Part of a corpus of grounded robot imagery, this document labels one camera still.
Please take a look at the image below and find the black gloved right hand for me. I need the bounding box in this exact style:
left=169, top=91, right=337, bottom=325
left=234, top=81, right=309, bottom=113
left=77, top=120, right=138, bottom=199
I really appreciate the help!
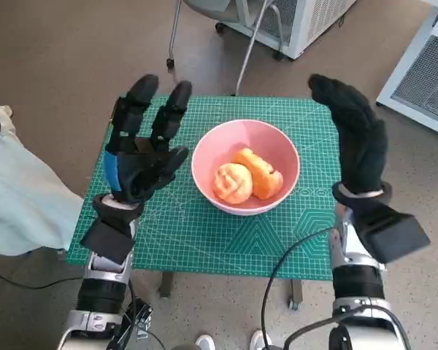
left=308, top=74, right=390, bottom=194

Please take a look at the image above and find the black left hand blue tape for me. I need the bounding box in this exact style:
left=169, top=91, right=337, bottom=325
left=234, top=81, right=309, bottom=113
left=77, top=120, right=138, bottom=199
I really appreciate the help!
left=101, top=74, right=193, bottom=203

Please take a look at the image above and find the round toy bread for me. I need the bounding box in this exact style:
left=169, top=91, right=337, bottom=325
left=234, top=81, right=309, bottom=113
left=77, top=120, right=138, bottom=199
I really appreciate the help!
left=213, top=163, right=253, bottom=204

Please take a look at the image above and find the long glazed toy bread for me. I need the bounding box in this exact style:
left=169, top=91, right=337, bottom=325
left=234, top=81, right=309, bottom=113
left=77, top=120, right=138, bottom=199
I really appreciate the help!
left=234, top=147, right=285, bottom=201

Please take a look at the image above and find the pink bowl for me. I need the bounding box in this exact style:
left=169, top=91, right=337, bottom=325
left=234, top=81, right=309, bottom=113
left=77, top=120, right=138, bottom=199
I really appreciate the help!
left=191, top=119, right=301, bottom=216

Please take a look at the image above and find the white cabinet with grey grille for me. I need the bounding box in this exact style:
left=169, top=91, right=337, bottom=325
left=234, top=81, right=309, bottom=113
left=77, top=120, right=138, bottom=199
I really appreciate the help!
left=375, top=7, right=438, bottom=139

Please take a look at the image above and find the green cutting mat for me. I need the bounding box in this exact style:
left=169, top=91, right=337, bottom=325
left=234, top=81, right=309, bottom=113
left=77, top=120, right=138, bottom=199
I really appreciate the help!
left=65, top=95, right=343, bottom=281

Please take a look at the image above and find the black table leg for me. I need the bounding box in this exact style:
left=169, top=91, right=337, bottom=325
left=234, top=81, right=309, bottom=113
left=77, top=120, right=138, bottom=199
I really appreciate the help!
left=159, top=271, right=174, bottom=298
left=287, top=279, right=303, bottom=311

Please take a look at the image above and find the person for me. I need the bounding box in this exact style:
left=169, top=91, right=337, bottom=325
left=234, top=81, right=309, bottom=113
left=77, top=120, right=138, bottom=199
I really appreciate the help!
left=0, top=96, right=85, bottom=256

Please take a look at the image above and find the white cabinet with side grille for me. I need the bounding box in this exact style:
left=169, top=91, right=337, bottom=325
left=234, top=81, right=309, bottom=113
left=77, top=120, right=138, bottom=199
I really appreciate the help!
left=215, top=0, right=357, bottom=60

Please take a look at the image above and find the grey office chair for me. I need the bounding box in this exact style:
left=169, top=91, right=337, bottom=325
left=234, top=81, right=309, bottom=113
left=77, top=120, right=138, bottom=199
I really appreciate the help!
left=166, top=0, right=283, bottom=96

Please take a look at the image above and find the white shoe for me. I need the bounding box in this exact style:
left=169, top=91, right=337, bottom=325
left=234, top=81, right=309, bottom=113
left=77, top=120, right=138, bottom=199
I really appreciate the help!
left=248, top=329, right=273, bottom=350
left=195, top=333, right=216, bottom=350

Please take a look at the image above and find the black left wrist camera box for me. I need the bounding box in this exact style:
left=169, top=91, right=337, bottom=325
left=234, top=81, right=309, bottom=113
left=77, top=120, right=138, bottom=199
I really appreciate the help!
left=80, top=220, right=134, bottom=265

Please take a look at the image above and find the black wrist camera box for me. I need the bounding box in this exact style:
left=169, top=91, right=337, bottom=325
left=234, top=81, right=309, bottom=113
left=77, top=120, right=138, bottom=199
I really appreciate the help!
left=80, top=220, right=134, bottom=265
left=353, top=202, right=431, bottom=264

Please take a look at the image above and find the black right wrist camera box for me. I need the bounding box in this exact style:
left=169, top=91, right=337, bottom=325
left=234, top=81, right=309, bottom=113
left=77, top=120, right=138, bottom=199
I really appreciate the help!
left=353, top=202, right=431, bottom=264

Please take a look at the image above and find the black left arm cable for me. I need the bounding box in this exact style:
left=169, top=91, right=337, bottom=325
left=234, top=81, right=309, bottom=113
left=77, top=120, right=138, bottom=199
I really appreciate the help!
left=111, top=280, right=158, bottom=350

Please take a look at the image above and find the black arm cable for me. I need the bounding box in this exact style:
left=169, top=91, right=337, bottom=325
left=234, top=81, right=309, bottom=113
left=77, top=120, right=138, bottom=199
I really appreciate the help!
left=261, top=227, right=333, bottom=350
left=111, top=280, right=158, bottom=350

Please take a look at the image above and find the black metal bracket stand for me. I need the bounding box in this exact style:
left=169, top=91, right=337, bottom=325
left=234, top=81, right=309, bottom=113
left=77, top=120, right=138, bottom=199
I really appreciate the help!
left=111, top=298, right=154, bottom=350

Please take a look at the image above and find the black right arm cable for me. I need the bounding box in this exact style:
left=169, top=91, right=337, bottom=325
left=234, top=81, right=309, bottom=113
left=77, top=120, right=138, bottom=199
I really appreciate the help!
left=261, top=227, right=333, bottom=350

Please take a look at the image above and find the thin black floor cable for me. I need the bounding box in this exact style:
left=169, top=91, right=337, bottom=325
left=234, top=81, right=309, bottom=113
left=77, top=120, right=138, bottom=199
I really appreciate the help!
left=0, top=259, right=83, bottom=289

